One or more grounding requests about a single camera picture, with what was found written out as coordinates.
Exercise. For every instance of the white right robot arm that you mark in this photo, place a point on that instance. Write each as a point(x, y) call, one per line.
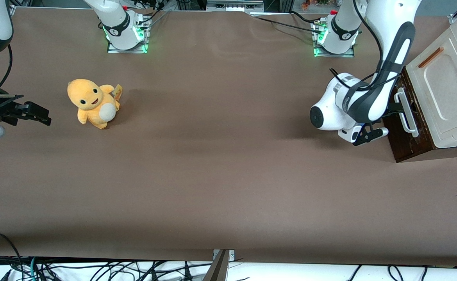
point(115, 19)

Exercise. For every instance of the silver bracket plate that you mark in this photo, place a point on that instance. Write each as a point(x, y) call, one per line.
point(231, 255)

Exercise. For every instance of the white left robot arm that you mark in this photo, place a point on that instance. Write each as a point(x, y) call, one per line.
point(384, 23)

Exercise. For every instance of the dark wood drawer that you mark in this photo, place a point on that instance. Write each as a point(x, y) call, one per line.
point(398, 136)

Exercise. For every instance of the small orange objects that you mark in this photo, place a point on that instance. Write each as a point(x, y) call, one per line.
point(306, 4)

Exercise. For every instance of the silver device box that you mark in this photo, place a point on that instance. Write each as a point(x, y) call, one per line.
point(234, 6)

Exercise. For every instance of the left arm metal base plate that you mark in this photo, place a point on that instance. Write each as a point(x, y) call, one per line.
point(347, 54)

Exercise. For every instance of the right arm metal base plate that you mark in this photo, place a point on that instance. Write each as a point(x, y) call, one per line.
point(113, 50)

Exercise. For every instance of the grey metal post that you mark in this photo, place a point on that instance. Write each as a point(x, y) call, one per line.
point(217, 269)

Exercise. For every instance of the white cabinet with dark frame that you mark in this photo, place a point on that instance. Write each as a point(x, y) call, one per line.
point(447, 86)

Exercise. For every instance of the brown table cover sheet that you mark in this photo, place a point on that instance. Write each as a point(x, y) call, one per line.
point(228, 156)

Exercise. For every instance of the yellow plush paper tag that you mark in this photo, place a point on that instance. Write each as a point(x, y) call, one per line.
point(118, 91)

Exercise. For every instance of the yellow plush toy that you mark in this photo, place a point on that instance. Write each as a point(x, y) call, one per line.
point(91, 101)

